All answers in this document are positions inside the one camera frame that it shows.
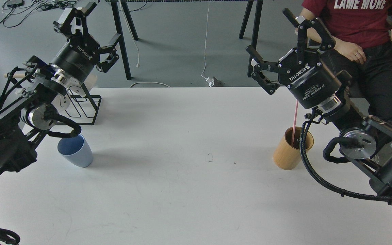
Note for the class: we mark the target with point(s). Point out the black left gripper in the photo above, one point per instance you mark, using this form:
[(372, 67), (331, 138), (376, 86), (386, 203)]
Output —
[(78, 57)]

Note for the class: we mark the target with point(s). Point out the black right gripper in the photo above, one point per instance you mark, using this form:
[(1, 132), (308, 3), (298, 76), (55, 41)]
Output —
[(306, 80)]

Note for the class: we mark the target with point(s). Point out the pink chopstick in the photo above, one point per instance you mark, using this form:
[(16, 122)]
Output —
[(294, 125)]

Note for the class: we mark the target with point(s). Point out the light blue plastic cup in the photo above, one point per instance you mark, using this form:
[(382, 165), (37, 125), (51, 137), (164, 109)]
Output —
[(76, 150)]

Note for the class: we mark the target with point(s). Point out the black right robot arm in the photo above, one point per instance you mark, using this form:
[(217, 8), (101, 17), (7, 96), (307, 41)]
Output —
[(364, 141)]

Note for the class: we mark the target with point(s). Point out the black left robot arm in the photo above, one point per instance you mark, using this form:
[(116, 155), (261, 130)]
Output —
[(27, 113)]

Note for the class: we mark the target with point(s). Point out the white cup on rack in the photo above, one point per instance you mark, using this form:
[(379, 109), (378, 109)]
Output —
[(90, 81)]

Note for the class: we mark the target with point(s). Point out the bamboo wooden cup holder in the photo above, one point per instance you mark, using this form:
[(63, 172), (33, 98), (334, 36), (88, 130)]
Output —
[(287, 154)]

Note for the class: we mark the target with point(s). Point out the black table legs left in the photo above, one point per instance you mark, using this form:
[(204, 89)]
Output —
[(117, 6)]

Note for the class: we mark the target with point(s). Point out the black table legs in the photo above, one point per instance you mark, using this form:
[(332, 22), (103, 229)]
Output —
[(256, 26), (117, 6)]

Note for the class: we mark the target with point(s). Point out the black table legs right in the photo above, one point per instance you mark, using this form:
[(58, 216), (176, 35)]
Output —
[(256, 26)]

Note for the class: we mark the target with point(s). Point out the person in red shirt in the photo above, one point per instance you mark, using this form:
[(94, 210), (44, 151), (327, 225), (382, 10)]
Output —
[(363, 33)]

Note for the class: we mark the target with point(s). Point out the white power adapter on floor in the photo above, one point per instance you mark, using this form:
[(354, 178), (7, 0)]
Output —
[(213, 82)]

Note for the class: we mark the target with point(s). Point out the black wire dish rack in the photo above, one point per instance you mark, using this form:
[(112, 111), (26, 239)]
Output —
[(73, 99)]

